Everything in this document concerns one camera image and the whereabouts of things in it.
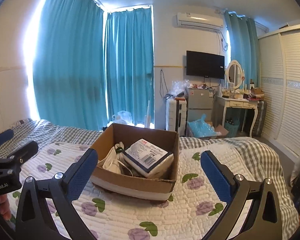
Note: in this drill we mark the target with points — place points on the white suitcase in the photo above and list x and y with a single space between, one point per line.
172 112

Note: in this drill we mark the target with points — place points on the brown cardboard box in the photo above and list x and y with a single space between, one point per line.
135 185

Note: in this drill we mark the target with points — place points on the person's left hand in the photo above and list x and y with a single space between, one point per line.
3 206

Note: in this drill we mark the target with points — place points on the clear plastic bags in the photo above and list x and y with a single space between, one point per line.
178 87

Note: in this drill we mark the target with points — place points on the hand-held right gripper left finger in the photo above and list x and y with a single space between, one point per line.
82 176

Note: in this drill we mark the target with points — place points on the teal plastic basket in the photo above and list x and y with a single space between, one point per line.
232 128

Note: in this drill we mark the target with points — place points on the dark suitcase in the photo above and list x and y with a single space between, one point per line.
260 118

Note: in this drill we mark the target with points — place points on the grey small fridge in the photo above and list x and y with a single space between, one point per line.
199 100

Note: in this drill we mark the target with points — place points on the white air conditioner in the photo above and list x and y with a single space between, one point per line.
200 21

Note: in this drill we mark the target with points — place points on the white plastic bag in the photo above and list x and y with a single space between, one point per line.
123 116

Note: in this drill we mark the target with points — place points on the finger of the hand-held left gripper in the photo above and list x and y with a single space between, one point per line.
2 136
22 151

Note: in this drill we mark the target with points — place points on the white dressing table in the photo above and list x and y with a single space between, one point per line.
236 103

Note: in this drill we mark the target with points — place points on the narrow teal curtain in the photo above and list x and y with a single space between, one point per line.
242 50

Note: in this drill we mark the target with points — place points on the small cardboard box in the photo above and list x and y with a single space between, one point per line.
257 91

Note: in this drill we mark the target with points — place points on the black wall television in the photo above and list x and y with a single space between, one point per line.
205 65

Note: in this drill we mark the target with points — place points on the white louvred wardrobe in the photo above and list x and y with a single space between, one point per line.
285 92

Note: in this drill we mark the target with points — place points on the white mop pole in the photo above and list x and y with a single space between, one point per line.
148 102

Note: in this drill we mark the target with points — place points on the patterned pillow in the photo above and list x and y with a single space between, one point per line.
20 123

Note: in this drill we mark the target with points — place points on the white floral quilt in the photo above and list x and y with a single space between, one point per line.
190 205

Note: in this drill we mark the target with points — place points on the oval white vanity mirror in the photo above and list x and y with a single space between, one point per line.
235 73

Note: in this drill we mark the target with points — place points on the wide teal curtain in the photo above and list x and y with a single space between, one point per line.
70 60

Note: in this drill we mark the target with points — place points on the medium teal curtain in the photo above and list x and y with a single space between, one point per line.
128 65

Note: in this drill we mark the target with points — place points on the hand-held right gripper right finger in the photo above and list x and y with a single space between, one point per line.
216 180

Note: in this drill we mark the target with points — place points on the barcode-labelled white cloth package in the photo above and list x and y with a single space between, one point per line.
147 156

